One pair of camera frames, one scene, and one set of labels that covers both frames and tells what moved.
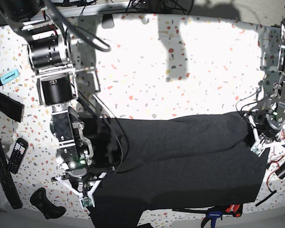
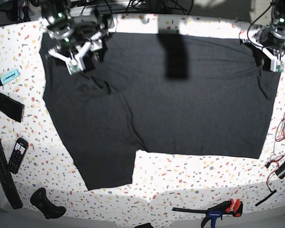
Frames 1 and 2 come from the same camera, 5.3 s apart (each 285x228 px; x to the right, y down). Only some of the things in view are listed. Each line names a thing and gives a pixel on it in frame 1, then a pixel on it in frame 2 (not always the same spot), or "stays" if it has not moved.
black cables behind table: x=157 y=6 stays
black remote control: x=19 y=150 stays
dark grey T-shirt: x=187 y=161 → x=196 y=93
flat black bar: x=7 y=105 stays
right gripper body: x=265 y=127 → x=276 y=55
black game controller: x=39 y=198 stays
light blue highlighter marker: x=7 y=77 stays
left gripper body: x=77 y=178 → x=86 y=62
